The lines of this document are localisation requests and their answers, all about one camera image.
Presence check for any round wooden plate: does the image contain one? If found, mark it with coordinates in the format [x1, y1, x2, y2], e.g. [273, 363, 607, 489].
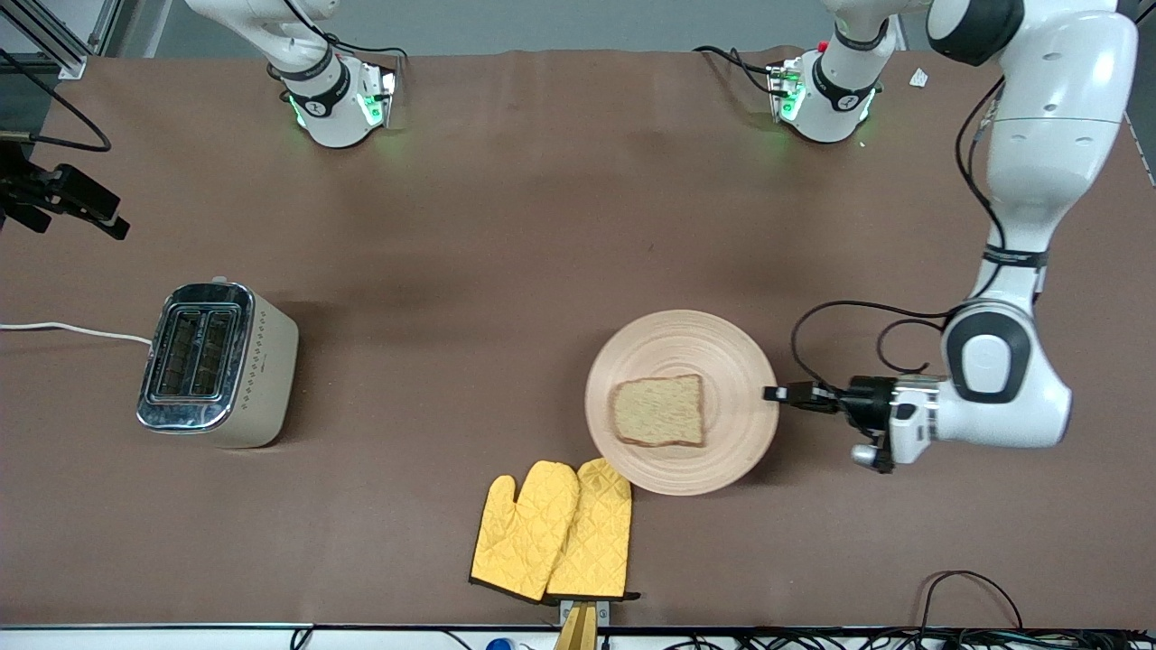
[584, 310, 780, 497]

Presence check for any brown toast slice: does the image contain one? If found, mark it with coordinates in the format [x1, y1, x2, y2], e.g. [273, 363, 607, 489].
[609, 374, 706, 449]

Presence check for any cream and chrome toaster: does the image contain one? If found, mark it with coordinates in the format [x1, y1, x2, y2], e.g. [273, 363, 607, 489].
[135, 278, 300, 450]

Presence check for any yellow quilted oven mitt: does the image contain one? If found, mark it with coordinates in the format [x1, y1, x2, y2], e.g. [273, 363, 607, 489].
[470, 460, 581, 603]
[546, 458, 641, 602]

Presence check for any brown table cover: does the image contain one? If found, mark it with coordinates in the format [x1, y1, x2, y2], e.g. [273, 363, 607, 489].
[0, 45, 1156, 631]

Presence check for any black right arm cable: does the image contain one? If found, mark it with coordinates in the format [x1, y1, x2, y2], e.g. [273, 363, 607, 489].
[0, 47, 113, 154]

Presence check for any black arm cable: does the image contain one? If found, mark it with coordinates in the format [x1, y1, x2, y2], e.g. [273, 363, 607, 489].
[791, 79, 1009, 398]
[0, 47, 113, 154]

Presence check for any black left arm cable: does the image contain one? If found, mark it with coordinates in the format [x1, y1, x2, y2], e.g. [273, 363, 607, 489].
[791, 79, 1009, 398]

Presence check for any white toaster power cable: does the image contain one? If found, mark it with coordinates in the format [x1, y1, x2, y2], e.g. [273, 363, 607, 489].
[0, 321, 153, 347]

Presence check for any aluminium frame profile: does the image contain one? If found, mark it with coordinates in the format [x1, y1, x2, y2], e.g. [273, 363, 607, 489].
[0, 0, 125, 79]

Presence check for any black cable loop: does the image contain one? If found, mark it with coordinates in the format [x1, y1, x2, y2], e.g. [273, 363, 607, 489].
[919, 570, 1027, 633]

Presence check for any black base cable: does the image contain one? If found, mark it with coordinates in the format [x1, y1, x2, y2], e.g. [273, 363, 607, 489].
[693, 45, 779, 98]
[321, 29, 412, 66]

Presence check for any wooden stick with metal bracket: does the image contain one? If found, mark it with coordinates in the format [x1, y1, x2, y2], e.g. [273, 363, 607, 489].
[553, 598, 611, 650]

